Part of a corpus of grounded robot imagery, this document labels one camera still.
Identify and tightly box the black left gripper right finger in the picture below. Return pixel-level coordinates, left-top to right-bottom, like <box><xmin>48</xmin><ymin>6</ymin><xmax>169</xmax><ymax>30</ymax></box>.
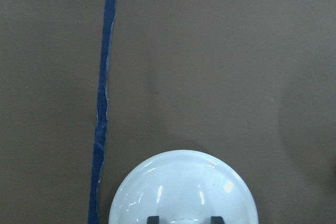
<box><xmin>211</xmin><ymin>216</ymin><xmax>224</xmax><ymax>224</ymax></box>

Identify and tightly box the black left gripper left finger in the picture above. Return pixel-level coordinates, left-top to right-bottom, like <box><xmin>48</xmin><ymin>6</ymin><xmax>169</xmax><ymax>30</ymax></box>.
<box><xmin>146</xmin><ymin>216</ymin><xmax>160</xmax><ymax>224</ymax></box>

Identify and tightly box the white enamel mug lid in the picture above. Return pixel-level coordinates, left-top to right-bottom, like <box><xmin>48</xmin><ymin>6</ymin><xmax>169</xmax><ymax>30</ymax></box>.
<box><xmin>109</xmin><ymin>150</ymin><xmax>259</xmax><ymax>223</ymax></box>

